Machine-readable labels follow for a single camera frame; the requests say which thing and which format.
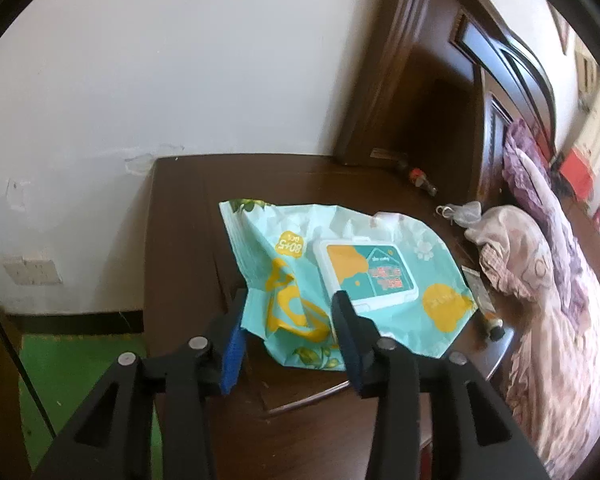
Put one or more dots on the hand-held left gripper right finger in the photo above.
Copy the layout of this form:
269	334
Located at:
352	355

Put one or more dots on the small dark bottle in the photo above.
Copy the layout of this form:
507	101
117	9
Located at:
415	176

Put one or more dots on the red box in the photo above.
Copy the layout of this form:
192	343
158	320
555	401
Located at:
577	170

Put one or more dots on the teal wet wipes packet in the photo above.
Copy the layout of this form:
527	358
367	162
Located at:
430	260

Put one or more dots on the green foam mat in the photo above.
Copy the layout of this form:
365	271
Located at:
70	375

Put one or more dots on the brown wooden nightstand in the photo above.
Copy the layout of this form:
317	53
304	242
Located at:
190	240

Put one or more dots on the purple floral pillow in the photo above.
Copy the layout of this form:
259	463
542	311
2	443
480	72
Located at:
525	170

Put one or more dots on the small dark jar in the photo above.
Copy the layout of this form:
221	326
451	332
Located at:
495	330

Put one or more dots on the dark wooden headboard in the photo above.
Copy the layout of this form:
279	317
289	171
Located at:
430	110

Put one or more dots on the small clear plastic bag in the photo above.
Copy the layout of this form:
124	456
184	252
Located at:
465	215

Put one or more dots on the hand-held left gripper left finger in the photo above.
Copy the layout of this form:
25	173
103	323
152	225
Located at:
232	360

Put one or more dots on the beige floral blanket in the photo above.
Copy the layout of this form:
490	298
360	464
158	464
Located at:
555	335

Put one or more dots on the white wall socket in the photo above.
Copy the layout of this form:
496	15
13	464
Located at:
32	270

